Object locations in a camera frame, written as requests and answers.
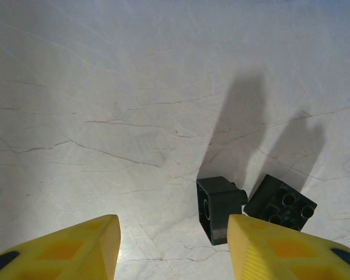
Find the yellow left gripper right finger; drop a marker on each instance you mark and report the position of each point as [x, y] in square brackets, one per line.
[280, 256]

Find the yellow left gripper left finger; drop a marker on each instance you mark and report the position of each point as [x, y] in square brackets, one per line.
[61, 253]

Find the black square lego brick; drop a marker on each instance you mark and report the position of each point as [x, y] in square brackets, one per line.
[218, 198]
[280, 198]

